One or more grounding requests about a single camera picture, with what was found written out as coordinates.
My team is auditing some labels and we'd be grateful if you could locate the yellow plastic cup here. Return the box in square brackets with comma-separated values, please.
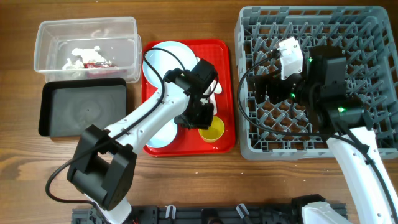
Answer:
[198, 116, 225, 143]

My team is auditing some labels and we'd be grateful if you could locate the white plastic fork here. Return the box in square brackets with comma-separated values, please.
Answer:
[209, 80, 218, 115]

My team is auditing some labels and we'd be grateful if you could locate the small light blue bowl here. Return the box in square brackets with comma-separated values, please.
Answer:
[146, 119, 178, 148]

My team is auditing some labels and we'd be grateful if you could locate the light blue plate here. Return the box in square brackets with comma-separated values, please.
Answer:
[142, 41, 198, 88]

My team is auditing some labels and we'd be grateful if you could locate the red snack wrapper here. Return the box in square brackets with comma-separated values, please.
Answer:
[83, 62, 115, 69]

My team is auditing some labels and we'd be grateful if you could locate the white napkin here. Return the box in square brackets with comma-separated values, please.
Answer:
[62, 46, 110, 70]

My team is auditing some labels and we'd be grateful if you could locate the white plastic spoon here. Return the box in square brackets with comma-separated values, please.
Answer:
[196, 57, 222, 94]

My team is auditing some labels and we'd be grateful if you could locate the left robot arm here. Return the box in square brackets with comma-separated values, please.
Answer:
[67, 60, 217, 223]

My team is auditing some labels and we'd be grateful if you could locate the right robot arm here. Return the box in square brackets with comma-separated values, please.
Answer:
[240, 46, 397, 223]

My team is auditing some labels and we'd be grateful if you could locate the grey dishwasher rack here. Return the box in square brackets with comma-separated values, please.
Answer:
[234, 6, 397, 160]

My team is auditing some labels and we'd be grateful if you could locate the clear plastic waste bin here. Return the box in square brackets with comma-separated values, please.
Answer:
[34, 17, 142, 83]

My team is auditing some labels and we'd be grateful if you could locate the black waste tray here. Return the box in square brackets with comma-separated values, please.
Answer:
[38, 78, 127, 138]

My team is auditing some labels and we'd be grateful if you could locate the red serving tray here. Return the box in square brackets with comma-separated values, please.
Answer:
[143, 39, 236, 157]

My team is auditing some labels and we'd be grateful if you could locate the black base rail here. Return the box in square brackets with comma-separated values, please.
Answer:
[71, 203, 348, 224]

